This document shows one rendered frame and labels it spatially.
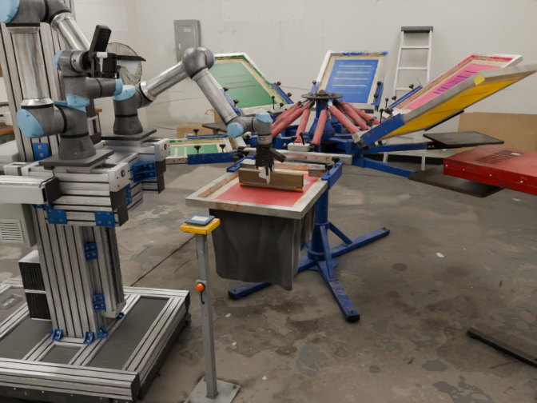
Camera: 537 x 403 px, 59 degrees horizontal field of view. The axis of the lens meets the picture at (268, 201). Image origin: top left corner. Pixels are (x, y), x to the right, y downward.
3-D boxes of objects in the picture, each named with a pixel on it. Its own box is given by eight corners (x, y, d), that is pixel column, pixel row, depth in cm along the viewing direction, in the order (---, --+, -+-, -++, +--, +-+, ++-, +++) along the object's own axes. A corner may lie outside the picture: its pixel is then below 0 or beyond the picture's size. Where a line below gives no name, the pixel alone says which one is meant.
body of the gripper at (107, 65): (121, 79, 158) (98, 77, 165) (121, 52, 156) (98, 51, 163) (101, 77, 152) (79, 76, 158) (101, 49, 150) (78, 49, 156)
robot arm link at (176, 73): (116, 93, 251) (198, 41, 230) (131, 90, 265) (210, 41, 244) (128, 114, 253) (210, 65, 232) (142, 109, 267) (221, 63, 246)
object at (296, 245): (294, 289, 238) (294, 209, 224) (287, 288, 239) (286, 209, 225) (318, 251, 279) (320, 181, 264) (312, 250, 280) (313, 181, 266)
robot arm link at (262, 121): (256, 111, 245) (272, 111, 243) (257, 133, 249) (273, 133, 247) (252, 114, 238) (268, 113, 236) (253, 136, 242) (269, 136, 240)
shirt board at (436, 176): (518, 193, 266) (520, 179, 263) (481, 210, 242) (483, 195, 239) (340, 151, 364) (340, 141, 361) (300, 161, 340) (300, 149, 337)
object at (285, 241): (292, 293, 237) (292, 211, 222) (211, 278, 252) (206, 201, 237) (294, 289, 239) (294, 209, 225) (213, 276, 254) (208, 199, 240)
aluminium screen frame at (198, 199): (300, 219, 212) (300, 211, 211) (185, 205, 232) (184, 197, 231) (340, 172, 281) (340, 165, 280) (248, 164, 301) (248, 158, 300)
